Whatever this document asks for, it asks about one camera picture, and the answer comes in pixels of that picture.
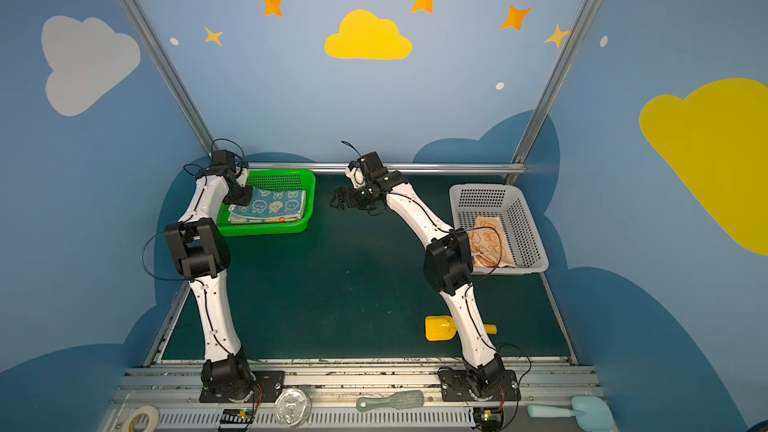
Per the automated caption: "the teal owl pattern towel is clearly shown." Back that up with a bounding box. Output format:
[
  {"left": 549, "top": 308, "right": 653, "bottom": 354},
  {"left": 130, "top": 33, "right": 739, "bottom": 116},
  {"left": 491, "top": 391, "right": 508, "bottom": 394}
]
[{"left": 228, "top": 189, "right": 306, "bottom": 218}]

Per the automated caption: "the green plastic basket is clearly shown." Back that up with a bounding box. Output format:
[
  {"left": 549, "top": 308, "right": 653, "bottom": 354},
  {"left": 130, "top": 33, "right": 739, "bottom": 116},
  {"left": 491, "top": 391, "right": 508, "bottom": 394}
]
[{"left": 216, "top": 169, "right": 316, "bottom": 237}]

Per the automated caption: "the grey plastic basket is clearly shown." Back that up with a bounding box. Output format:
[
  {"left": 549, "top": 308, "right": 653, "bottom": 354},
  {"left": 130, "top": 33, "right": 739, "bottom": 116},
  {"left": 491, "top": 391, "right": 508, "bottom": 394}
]
[{"left": 449, "top": 183, "right": 549, "bottom": 276}]

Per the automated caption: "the orange pattern towel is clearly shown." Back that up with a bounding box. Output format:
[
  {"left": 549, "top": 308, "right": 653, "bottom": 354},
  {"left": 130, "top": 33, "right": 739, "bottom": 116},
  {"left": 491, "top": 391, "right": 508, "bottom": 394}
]
[{"left": 467, "top": 216, "right": 517, "bottom": 269}]

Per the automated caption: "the striped rabbit text towel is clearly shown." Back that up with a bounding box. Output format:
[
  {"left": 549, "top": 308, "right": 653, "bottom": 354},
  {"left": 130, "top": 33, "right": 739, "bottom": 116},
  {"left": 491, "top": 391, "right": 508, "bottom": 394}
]
[{"left": 228, "top": 215, "right": 301, "bottom": 225}]

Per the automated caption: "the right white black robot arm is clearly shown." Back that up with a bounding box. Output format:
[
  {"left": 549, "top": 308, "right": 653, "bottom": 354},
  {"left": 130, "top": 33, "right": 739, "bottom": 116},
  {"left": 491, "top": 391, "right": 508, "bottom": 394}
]
[{"left": 331, "top": 152, "right": 506, "bottom": 396}]

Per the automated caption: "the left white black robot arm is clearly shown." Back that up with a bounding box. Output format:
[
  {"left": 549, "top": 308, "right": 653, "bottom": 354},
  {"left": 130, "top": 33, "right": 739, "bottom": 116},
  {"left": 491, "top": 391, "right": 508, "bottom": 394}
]
[{"left": 163, "top": 158, "right": 255, "bottom": 402}]

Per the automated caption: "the yellow toy shovel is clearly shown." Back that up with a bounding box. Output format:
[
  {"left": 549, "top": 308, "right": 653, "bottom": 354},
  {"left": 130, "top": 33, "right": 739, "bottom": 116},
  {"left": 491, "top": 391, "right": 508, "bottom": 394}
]
[{"left": 424, "top": 315, "right": 459, "bottom": 342}]

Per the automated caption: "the grey green brush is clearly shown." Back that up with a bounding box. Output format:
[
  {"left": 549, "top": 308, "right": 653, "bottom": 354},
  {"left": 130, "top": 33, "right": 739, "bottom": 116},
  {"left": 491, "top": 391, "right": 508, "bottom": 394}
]
[{"left": 356, "top": 390, "right": 425, "bottom": 413}]

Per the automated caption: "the clear round lid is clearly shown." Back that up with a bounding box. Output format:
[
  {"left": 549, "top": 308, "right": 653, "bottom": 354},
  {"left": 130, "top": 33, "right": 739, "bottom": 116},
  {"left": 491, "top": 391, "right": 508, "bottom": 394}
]
[{"left": 274, "top": 388, "right": 312, "bottom": 427}]

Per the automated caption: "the left small circuit board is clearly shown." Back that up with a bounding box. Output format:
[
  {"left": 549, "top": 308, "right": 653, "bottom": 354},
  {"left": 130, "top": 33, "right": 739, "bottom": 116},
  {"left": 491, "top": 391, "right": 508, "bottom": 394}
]
[{"left": 217, "top": 408, "right": 254, "bottom": 432}]

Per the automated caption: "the small circuit board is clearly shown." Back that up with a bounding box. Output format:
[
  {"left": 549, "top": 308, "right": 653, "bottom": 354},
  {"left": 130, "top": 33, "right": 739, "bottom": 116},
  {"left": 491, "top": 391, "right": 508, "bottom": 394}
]
[
  {"left": 217, "top": 408, "right": 254, "bottom": 432},
  {"left": 472, "top": 408, "right": 504, "bottom": 432}
]

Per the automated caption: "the white tape roll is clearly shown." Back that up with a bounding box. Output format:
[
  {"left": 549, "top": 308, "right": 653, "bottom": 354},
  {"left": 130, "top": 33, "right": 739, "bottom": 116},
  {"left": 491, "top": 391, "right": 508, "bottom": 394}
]
[{"left": 124, "top": 405, "right": 160, "bottom": 432}]

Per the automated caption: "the right small circuit board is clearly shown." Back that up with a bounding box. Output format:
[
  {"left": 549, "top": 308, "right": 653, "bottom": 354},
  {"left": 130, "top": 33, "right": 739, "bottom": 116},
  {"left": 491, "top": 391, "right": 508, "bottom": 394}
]
[{"left": 472, "top": 408, "right": 504, "bottom": 432}]

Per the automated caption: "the mint green spatula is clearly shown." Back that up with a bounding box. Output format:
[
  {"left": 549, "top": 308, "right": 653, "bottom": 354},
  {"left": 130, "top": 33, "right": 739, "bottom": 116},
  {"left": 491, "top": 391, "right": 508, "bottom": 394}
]
[{"left": 526, "top": 396, "right": 616, "bottom": 432}]

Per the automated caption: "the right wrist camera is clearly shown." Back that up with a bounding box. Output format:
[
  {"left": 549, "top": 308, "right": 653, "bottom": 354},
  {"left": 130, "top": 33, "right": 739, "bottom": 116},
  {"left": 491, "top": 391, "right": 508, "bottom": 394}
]
[{"left": 344, "top": 163, "right": 366, "bottom": 189}]

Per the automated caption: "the aluminium rear frame bar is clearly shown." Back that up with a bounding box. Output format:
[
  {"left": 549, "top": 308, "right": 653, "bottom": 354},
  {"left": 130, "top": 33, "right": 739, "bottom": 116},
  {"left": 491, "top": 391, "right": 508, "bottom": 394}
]
[{"left": 247, "top": 161, "right": 526, "bottom": 176}]

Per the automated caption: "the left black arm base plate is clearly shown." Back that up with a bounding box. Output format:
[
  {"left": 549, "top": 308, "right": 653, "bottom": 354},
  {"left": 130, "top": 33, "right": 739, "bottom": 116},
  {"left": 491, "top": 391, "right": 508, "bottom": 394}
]
[{"left": 199, "top": 370, "right": 285, "bottom": 404}]

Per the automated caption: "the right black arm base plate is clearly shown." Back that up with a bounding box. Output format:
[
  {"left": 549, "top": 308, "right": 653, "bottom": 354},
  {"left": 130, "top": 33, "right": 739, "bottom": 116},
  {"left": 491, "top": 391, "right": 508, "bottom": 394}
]
[{"left": 436, "top": 367, "right": 522, "bottom": 402}]

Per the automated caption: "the aluminium front rail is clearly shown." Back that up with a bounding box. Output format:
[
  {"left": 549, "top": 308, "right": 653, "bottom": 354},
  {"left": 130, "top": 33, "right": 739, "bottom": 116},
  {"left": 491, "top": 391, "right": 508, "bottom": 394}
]
[{"left": 99, "top": 357, "right": 605, "bottom": 431}]

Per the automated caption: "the aluminium left frame post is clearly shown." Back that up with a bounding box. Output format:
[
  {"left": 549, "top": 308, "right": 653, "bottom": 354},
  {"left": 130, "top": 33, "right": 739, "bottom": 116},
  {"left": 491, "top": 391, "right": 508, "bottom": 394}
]
[{"left": 117, "top": 0, "right": 216, "bottom": 153}]

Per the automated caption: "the aluminium frame post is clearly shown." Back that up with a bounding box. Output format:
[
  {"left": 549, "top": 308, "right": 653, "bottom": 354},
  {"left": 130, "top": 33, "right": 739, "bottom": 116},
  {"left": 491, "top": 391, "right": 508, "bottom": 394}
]
[
  {"left": 511, "top": 0, "right": 603, "bottom": 167},
  {"left": 117, "top": 0, "right": 216, "bottom": 153}
]

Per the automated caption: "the aluminium right frame post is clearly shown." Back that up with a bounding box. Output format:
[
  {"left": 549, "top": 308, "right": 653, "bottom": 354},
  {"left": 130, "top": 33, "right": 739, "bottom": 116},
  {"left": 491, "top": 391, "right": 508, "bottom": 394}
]
[{"left": 511, "top": 0, "right": 603, "bottom": 167}]

